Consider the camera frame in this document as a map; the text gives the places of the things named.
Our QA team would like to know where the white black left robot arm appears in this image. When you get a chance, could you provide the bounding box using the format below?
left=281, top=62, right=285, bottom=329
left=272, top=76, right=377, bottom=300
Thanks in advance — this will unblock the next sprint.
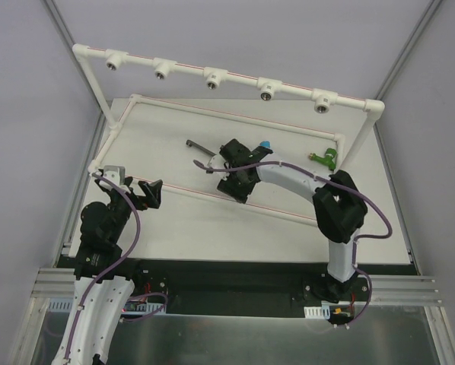
left=52, top=166, right=168, bottom=364

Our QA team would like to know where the white PVC pipe frame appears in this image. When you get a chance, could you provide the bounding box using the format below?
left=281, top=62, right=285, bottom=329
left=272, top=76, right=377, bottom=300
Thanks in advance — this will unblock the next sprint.
left=72, top=43, right=386, bottom=229

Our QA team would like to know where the white cable duct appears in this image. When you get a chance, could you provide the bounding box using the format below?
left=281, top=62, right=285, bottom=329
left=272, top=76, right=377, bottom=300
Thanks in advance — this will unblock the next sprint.
left=304, top=302, right=356, bottom=319
left=46, top=298, right=167, bottom=316

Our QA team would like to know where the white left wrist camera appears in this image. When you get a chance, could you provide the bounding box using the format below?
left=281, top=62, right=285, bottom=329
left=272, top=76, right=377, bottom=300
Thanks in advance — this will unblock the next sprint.
left=97, top=165, right=132, bottom=192

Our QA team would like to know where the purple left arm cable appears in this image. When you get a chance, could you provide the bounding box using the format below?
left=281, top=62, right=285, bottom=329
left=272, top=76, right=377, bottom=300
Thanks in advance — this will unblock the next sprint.
left=62, top=170, right=170, bottom=362

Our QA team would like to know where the aluminium enclosure frame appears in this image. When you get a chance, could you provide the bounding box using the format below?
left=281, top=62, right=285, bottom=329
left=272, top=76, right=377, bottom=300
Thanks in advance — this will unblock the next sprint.
left=6, top=0, right=455, bottom=365

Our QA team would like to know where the blue plastic faucet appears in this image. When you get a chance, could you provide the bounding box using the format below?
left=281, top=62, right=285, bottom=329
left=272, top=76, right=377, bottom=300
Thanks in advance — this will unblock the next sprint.
left=259, top=141, right=271, bottom=149

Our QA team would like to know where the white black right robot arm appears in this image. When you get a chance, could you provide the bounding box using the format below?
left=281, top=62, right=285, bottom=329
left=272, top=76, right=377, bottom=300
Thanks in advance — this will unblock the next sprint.
left=208, top=139, right=368, bottom=303

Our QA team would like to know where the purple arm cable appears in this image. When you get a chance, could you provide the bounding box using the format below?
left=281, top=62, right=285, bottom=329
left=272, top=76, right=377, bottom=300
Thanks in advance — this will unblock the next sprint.
left=62, top=170, right=170, bottom=362
left=193, top=159, right=393, bottom=332

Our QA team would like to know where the grey metal long-spout faucet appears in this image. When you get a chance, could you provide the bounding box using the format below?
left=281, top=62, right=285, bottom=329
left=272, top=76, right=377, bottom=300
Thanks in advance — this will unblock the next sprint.
left=186, top=139, right=215, bottom=157

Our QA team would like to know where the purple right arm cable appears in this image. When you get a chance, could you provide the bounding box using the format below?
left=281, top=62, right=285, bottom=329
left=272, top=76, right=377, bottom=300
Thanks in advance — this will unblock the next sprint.
left=193, top=159, right=393, bottom=332

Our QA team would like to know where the right white cable duct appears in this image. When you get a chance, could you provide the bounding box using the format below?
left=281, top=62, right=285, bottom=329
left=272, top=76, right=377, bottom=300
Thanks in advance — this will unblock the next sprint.
left=304, top=302, right=356, bottom=319

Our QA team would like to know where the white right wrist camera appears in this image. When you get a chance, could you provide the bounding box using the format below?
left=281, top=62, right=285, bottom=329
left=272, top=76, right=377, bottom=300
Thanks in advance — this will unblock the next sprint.
left=207, top=154, right=227, bottom=173

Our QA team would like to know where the left white cable duct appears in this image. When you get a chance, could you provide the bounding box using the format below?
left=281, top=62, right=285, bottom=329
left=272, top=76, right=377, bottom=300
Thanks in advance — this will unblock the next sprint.
left=46, top=298, right=167, bottom=316

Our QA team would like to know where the green plastic faucet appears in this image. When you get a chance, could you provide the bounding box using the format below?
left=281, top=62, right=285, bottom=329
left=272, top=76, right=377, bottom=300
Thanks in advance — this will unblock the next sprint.
left=308, top=148, right=338, bottom=171

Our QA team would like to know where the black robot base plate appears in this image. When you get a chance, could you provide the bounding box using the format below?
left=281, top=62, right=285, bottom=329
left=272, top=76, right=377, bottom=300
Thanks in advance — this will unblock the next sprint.
left=56, top=256, right=421, bottom=316

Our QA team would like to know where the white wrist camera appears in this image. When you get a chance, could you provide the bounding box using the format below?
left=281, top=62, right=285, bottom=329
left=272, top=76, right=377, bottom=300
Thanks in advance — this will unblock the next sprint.
left=207, top=154, right=227, bottom=173
left=97, top=165, right=132, bottom=192

